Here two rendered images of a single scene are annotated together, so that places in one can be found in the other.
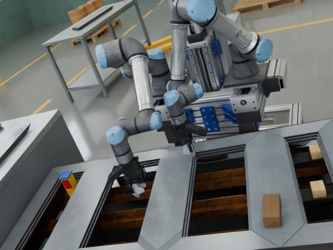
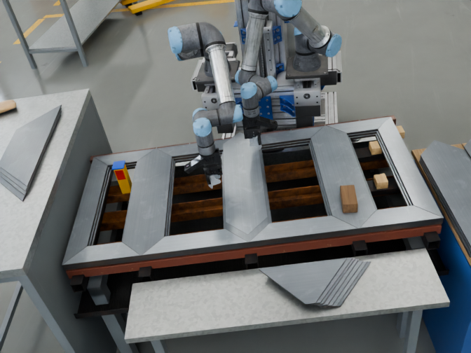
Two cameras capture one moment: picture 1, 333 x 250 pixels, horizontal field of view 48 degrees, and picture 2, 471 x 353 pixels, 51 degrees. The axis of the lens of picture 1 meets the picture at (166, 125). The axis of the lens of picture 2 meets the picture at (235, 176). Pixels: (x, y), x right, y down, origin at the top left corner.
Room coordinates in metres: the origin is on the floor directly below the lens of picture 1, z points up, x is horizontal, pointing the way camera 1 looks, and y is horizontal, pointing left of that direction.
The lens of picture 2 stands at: (-0.34, 0.54, 2.33)
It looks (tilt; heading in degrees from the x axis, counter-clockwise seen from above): 39 degrees down; 346
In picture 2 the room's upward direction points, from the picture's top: 10 degrees counter-clockwise
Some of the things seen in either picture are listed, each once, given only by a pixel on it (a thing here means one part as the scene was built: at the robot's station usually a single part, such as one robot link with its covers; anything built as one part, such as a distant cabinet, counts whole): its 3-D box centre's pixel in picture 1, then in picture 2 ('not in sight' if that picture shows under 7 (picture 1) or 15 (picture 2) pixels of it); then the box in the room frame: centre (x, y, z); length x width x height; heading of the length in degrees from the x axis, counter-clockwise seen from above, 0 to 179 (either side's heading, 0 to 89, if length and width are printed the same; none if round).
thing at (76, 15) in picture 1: (90, 20); not in sight; (9.55, 0.90, 0.38); 1.20 x 0.80 x 0.77; 147
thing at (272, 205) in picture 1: (272, 210); (348, 198); (1.02, -0.26, 0.87); 0.12 x 0.06 x 0.05; 157
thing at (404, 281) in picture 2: not in sight; (280, 294); (0.79, 0.16, 0.74); 1.20 x 0.26 x 0.03; 72
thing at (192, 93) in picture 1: (189, 93); (262, 85); (1.62, -0.15, 1.15); 0.11 x 0.11 x 0.08; 21
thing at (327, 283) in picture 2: not in sight; (318, 284); (0.75, 0.02, 0.77); 0.45 x 0.20 x 0.04; 72
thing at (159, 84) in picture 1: (162, 78); (216, 62); (2.11, -0.07, 1.09); 0.15 x 0.15 x 0.10
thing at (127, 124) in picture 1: (125, 128); (205, 119); (1.49, 0.18, 1.15); 0.11 x 0.11 x 0.08; 78
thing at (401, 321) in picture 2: not in sight; (409, 291); (0.83, -0.48, 0.34); 0.06 x 0.06 x 0.68; 72
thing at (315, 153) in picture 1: (316, 151); (375, 148); (1.35, -0.60, 0.79); 0.06 x 0.05 x 0.04; 162
